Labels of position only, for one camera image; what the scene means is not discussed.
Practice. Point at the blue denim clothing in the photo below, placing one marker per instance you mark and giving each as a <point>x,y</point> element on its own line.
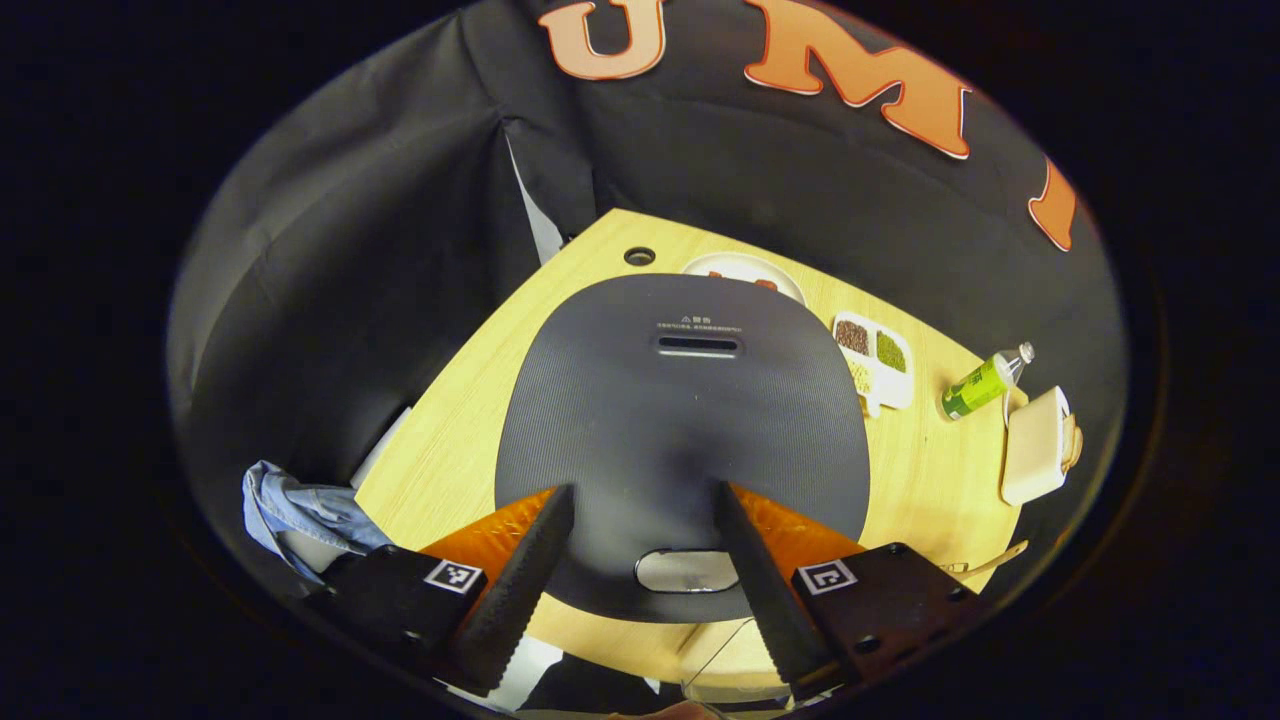
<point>300,505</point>

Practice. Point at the black backdrop cloth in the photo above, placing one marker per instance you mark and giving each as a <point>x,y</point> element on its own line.
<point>350,300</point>

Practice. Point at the toast slice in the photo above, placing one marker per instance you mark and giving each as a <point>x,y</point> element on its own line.
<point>1072,445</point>

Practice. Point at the wooden spoon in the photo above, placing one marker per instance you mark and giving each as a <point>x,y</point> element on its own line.
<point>1000,558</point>

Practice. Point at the white toaster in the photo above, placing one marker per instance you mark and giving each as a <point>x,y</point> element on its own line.
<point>1035,450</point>

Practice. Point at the green label plastic bottle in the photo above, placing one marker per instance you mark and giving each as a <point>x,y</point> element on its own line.
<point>975,385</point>

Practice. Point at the white divided bean dish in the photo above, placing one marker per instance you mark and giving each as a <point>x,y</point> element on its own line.
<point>895,385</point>

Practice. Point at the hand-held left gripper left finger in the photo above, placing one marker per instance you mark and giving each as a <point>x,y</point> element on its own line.
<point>525,590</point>

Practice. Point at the dark grey rice cooker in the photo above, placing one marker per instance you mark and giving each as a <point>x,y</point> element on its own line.
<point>680,430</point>

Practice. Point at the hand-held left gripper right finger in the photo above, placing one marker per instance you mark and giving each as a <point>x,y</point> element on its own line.
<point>760,590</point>

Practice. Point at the white round plate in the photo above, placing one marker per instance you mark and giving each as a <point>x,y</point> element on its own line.
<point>735,262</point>

